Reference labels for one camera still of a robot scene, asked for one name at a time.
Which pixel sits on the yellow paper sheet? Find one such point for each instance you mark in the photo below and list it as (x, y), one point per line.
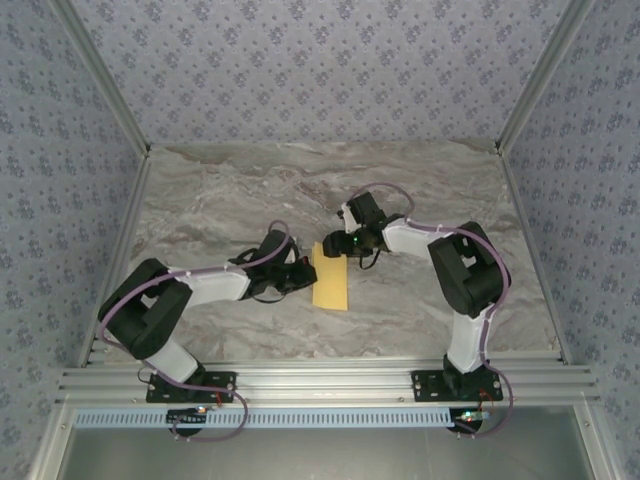
(331, 287)

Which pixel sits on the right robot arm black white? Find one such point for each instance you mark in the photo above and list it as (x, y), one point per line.
(465, 280)

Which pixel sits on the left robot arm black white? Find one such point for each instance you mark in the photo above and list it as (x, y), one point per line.
(145, 315)

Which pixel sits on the small circuit board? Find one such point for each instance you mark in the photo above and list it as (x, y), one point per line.
(472, 415)
(185, 415)

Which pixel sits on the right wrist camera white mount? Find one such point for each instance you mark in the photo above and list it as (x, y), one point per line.
(350, 215)

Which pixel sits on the aluminium mounting rail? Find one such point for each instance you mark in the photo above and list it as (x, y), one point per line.
(325, 382)

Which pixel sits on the aluminium table side rail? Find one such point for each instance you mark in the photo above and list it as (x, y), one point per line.
(120, 250)
(531, 250)

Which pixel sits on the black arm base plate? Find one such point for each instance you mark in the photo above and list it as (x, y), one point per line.
(425, 387)
(155, 392)

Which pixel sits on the aluminium frame post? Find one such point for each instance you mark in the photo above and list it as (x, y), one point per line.
(535, 85)
(111, 85)

